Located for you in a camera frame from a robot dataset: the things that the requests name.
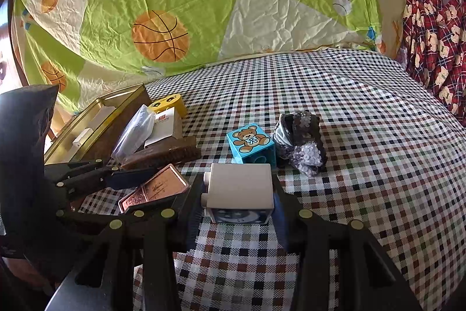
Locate sequined hair claw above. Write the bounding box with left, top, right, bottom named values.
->
left=273, top=110, right=327, bottom=174

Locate brown rectangular bar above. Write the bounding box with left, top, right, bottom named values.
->
left=121, top=136, right=202, bottom=170

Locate white box with red label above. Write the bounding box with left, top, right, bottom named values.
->
left=144, top=107, right=183, bottom=148

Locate white toy block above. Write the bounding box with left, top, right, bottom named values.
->
left=201, top=162, right=274, bottom=225

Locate blue bear toy block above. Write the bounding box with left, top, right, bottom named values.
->
left=226, top=124, right=276, bottom=166

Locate gold tin box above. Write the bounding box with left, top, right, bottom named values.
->
left=44, top=83, right=151, bottom=166

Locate checked bed sheet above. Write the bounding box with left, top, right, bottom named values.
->
left=73, top=48, right=466, bottom=311

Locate yellow emoji face box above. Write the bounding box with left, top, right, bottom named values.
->
left=147, top=94, right=188, bottom=118

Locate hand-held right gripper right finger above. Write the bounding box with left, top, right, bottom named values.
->
left=271, top=175, right=425, bottom=311

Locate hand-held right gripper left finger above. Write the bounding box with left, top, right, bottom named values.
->
left=44, top=174, right=209, bottom=311

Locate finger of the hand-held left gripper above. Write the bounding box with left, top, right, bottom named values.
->
left=54, top=187, right=193, bottom=229
left=44, top=159, right=159, bottom=200

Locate copper coloured tin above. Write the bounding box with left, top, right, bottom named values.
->
left=118, top=164, right=191, bottom=214

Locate red plaid bear cloth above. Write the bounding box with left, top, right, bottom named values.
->
left=398, top=0, right=466, bottom=117

